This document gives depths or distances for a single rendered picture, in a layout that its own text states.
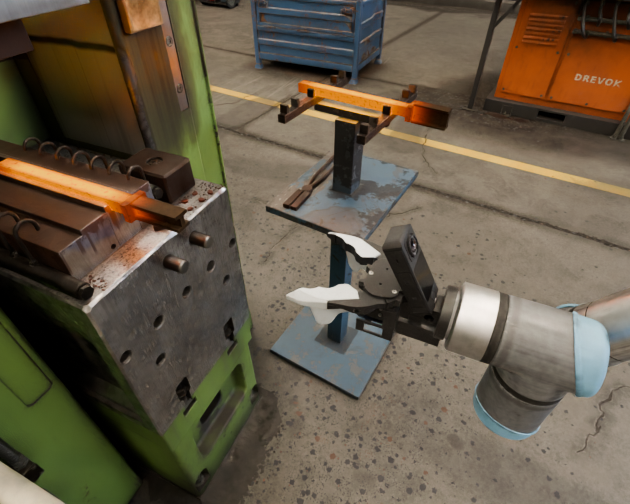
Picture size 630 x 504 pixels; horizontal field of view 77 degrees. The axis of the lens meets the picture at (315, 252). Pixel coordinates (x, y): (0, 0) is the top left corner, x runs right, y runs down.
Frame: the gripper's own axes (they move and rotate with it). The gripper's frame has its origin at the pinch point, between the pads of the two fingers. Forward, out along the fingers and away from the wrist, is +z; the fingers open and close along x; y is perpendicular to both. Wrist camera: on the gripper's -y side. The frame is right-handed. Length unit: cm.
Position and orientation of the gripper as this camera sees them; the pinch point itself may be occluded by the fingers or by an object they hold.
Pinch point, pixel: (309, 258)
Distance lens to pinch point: 55.3
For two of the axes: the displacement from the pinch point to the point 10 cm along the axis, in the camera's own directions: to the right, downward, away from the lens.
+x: 4.1, -6.1, 6.8
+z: -9.1, -2.7, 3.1
